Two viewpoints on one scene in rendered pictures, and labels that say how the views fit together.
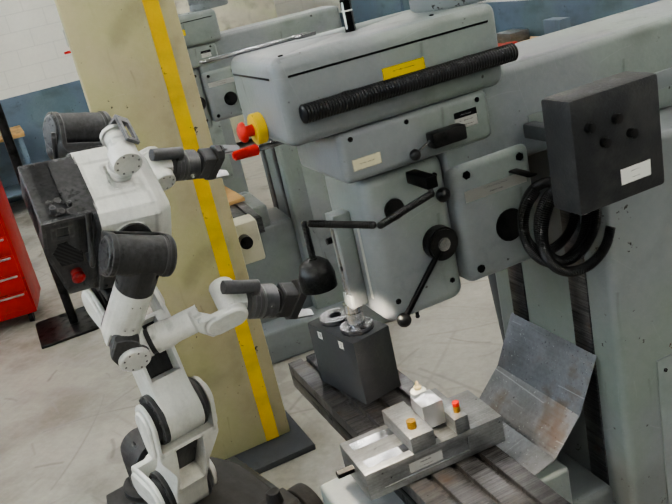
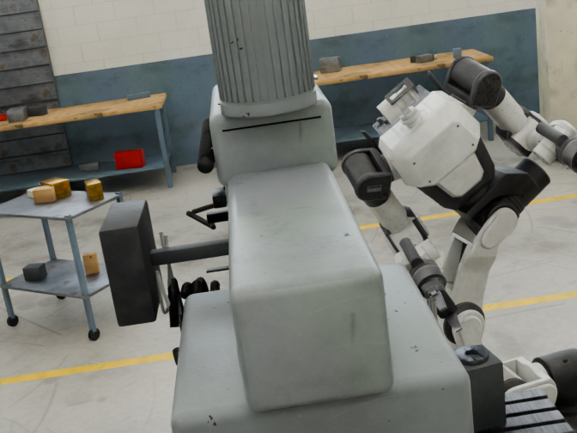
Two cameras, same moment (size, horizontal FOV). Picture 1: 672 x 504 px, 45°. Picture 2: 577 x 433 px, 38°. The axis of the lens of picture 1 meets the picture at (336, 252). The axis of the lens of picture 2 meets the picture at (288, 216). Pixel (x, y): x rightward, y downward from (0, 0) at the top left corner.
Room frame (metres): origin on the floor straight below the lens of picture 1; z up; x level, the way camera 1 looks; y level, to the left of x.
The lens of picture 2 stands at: (2.26, -2.00, 2.20)
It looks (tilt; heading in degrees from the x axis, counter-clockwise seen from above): 18 degrees down; 109
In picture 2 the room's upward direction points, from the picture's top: 8 degrees counter-clockwise
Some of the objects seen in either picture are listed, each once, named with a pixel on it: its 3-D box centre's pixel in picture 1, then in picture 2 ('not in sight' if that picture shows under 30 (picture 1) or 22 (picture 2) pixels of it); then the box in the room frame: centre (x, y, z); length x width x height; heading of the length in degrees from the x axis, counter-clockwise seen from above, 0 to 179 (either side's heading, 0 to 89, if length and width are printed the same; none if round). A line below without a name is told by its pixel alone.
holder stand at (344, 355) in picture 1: (352, 351); (457, 390); (1.99, 0.02, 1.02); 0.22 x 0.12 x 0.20; 31
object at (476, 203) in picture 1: (468, 203); not in sight; (1.68, -0.31, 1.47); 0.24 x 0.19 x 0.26; 20
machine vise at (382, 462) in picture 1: (420, 435); not in sight; (1.60, -0.10, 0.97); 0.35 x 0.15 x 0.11; 108
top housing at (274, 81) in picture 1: (365, 69); (269, 123); (1.62, -0.14, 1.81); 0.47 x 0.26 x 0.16; 110
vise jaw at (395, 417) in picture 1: (408, 426); not in sight; (1.59, -0.07, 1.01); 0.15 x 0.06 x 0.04; 18
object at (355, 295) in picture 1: (347, 258); not in sight; (1.58, -0.02, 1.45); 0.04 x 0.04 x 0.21; 20
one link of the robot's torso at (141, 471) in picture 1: (174, 476); (515, 387); (2.11, 0.63, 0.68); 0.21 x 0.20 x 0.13; 33
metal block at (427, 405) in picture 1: (427, 409); not in sight; (1.61, -0.13, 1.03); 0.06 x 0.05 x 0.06; 18
